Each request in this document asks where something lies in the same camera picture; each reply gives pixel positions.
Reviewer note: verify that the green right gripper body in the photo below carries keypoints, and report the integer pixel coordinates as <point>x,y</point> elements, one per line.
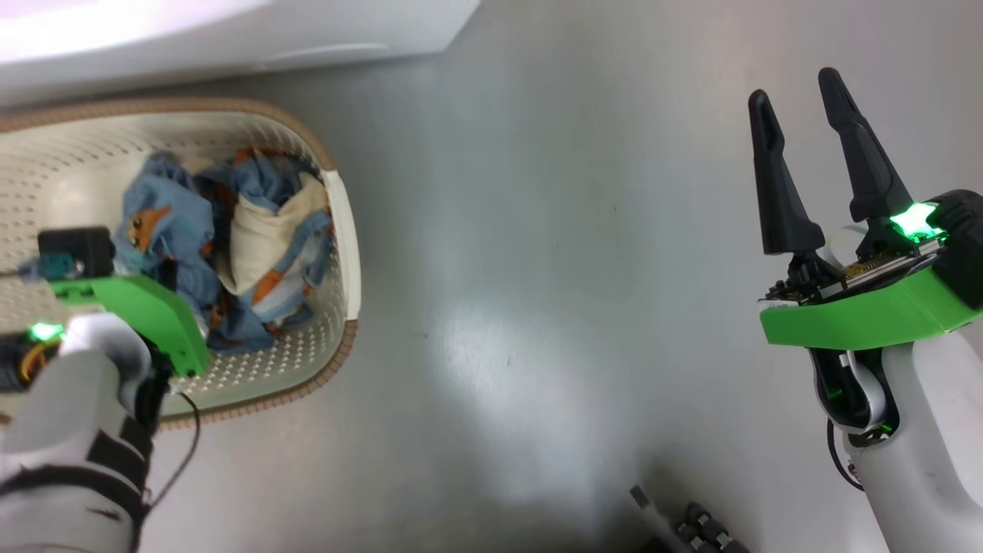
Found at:
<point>868,315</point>

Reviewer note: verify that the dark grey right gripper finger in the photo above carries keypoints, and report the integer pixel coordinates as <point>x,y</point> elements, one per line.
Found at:
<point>864,161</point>
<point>779,192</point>

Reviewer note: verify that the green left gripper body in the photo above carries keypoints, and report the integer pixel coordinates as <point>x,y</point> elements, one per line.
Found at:
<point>153,311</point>

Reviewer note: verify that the blue patterned garment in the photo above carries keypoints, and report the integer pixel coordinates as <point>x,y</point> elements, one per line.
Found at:
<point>169,223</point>

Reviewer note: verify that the cream cloth garment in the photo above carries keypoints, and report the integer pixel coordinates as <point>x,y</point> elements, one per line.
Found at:
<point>265,238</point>

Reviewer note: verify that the grey black robot base part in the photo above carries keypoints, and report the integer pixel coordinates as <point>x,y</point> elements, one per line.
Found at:
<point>703,530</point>

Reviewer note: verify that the cream perforated laundry basket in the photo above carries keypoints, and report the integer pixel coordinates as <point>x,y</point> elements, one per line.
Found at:
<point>46,169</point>

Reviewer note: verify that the white front-load washing machine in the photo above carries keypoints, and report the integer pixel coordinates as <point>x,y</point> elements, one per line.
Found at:
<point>230,31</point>

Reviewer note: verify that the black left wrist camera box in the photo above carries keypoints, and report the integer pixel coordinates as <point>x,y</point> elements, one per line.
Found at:
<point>77,244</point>

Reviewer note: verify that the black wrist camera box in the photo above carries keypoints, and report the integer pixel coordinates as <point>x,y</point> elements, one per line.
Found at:
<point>77,244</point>
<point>964,246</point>

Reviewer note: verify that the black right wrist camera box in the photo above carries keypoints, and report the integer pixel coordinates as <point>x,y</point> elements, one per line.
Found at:
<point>964,246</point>

